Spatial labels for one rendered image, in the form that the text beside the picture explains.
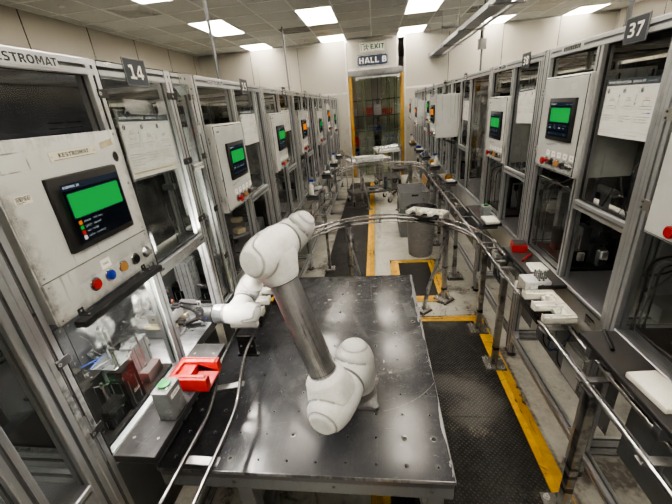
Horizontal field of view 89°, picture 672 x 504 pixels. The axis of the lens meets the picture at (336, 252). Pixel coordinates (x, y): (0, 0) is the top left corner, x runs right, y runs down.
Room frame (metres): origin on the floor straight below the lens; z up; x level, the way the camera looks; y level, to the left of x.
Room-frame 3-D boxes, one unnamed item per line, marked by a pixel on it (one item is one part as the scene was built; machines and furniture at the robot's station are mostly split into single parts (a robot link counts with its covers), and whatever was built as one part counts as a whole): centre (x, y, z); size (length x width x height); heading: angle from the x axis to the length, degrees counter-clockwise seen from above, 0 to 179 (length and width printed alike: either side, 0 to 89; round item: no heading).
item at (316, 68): (9.84, 1.20, 1.65); 3.78 x 0.08 x 3.30; 82
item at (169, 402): (0.91, 0.62, 0.97); 0.08 x 0.08 x 0.12; 82
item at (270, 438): (1.55, 0.10, 0.66); 1.50 x 1.06 x 0.04; 172
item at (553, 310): (1.47, -1.01, 0.84); 0.37 x 0.14 x 0.10; 172
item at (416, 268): (3.41, -0.87, 0.01); 1.00 x 0.55 x 0.01; 172
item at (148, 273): (0.98, 0.68, 1.37); 0.36 x 0.04 x 0.04; 172
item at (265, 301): (1.66, 0.47, 0.84); 0.36 x 0.14 x 0.10; 172
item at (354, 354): (1.14, -0.04, 0.85); 0.18 x 0.16 x 0.22; 153
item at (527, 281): (1.58, -1.03, 0.92); 0.13 x 0.10 x 0.09; 82
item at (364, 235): (5.96, -0.45, 0.01); 5.85 x 0.59 x 0.01; 172
